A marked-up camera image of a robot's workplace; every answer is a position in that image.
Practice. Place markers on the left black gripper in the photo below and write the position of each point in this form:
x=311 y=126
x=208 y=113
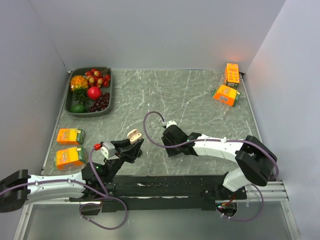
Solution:
x=131 y=152

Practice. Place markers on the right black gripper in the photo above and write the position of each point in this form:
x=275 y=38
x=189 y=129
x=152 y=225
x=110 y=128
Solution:
x=170 y=152

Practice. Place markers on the beige earbud charging case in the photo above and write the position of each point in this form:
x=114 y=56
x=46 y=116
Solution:
x=134 y=135

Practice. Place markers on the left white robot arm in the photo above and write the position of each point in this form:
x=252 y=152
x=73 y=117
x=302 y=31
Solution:
x=21 y=188

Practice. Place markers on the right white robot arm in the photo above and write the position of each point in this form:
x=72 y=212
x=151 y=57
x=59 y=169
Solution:
x=255 y=161

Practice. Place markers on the dark grape bunch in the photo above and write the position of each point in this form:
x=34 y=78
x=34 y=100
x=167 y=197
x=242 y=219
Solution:
x=101 y=103

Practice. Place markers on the orange juice box left lower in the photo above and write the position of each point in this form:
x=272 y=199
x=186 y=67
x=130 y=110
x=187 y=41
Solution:
x=70 y=158

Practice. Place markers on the orange juice box left upper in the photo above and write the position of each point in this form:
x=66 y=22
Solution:
x=70 y=136

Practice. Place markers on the green avocado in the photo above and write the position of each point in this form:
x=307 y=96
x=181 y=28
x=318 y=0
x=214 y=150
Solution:
x=78 y=108

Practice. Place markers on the red apple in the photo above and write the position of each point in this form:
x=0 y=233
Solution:
x=94 y=93

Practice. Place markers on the grey fruit tray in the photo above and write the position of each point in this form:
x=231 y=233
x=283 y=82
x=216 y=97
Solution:
x=69 y=100

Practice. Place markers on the orange juice box tilted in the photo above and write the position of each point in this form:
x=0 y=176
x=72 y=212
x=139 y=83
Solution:
x=226 y=95

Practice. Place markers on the red lychee bunch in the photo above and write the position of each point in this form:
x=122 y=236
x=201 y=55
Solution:
x=98 y=78

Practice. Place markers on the orange pineapple toy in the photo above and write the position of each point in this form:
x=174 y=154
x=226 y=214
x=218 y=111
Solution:
x=79 y=87

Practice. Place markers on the orange juice box far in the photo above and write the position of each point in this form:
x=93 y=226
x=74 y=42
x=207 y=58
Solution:
x=232 y=75

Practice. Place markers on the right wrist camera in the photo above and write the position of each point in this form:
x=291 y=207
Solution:
x=168 y=124

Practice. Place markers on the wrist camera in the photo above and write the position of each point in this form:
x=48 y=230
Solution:
x=168 y=124
x=107 y=149

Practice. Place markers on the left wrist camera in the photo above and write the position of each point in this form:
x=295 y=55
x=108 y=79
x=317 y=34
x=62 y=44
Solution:
x=107 y=149

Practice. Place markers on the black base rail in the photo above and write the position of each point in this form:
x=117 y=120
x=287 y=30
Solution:
x=168 y=192

